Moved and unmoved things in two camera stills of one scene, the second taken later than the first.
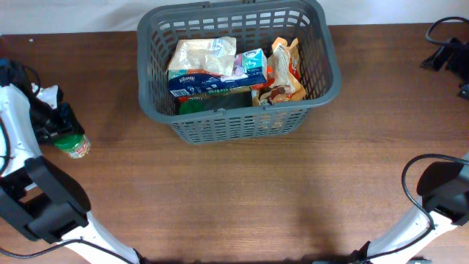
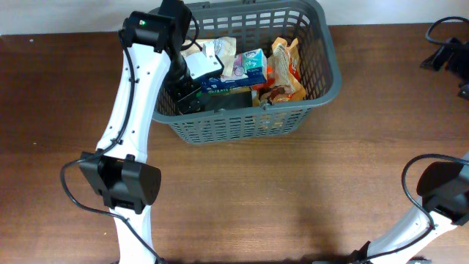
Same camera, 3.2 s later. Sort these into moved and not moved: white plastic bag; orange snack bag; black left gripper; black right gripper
Moved: black left gripper
Not moved: black right gripper; orange snack bag; white plastic bag
